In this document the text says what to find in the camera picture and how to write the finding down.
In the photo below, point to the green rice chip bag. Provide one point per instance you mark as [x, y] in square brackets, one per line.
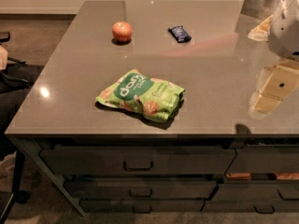
[155, 99]

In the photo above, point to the middle left drawer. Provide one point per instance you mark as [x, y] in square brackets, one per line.
[140, 188]

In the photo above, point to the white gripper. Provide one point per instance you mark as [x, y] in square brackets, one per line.
[285, 32]

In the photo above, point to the bottom left drawer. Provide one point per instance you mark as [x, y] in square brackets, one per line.
[141, 206]

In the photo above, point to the blue rxbar blueberry bar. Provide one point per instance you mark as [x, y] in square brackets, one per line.
[180, 34]

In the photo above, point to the black office chair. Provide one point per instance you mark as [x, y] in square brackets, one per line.
[15, 82]

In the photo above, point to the top right drawer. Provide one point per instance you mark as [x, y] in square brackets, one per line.
[265, 161]

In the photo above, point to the middle right drawer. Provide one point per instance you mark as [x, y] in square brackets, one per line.
[259, 192]

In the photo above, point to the drawer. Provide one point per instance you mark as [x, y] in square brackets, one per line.
[138, 160]
[141, 206]
[259, 192]
[140, 188]
[265, 161]
[251, 207]

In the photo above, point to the red apple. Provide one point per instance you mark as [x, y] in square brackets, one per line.
[122, 31]

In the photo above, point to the person's hand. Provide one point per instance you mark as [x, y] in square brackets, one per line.
[3, 58]

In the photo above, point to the bottom right drawer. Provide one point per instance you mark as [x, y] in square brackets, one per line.
[251, 207]

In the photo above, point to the top left drawer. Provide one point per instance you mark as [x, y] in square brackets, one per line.
[138, 160]

